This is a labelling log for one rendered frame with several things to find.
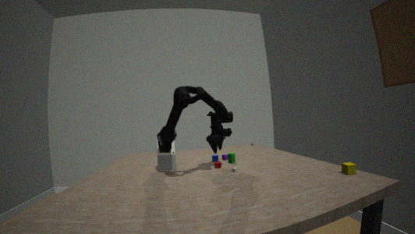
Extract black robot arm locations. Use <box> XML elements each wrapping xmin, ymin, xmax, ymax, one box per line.
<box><xmin>157</xmin><ymin>87</ymin><xmax>233</xmax><ymax>153</ymax></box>

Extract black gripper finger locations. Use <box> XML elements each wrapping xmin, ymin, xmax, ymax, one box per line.
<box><xmin>218</xmin><ymin>137</ymin><xmax>226</xmax><ymax>150</ymax></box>
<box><xmin>208</xmin><ymin>141</ymin><xmax>219</xmax><ymax>153</ymax></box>

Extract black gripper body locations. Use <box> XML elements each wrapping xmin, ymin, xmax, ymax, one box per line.
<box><xmin>206</xmin><ymin>123</ymin><xmax>226</xmax><ymax>142</ymax></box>

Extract small yellow cube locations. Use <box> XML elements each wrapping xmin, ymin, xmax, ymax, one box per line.
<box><xmin>342</xmin><ymin>162</ymin><xmax>356</xmax><ymax>176</ymax></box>

